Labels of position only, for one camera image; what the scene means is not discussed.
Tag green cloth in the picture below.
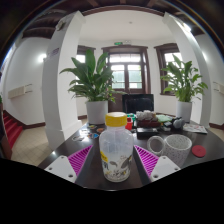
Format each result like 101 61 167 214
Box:
155 114 173 124

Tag red carpeted staircase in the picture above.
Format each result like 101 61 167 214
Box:
2 109 24 149

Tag clear yellow-capped drink bottle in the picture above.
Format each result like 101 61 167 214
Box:
98 112 135 183

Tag white wall radiator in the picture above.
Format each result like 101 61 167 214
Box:
8 83 34 100
213 81 224 96

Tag brown tray with white cups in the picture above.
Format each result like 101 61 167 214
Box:
134 110 163 128

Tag brown glazed double door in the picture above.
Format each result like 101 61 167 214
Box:
101 44 152 113

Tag flat black box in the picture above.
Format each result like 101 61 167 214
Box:
135 127 160 139

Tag red container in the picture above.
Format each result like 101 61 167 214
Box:
125 115 135 132

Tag glowing wall lamp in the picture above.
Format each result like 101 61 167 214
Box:
37 53 48 64

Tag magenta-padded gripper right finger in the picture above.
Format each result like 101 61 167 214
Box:
132 144 182 184

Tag green exit sign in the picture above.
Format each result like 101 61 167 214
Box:
113 40 133 46

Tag printed magazine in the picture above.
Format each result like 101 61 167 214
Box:
182 123 208 135

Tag white speckled mug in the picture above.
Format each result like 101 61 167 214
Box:
146 133 193 168

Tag black chair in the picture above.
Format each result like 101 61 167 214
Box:
121 93 155 115

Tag brown framed window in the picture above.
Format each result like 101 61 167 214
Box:
75 45 97 65
153 42 183 96

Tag grey headphones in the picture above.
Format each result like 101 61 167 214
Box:
171 116 186 130

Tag potted leafy plant, white pot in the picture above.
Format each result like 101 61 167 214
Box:
160 54 209 123
59 49 126 125

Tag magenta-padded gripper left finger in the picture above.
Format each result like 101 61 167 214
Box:
44 144 98 184

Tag flat round red coaster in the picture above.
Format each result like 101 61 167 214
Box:
191 144 207 158

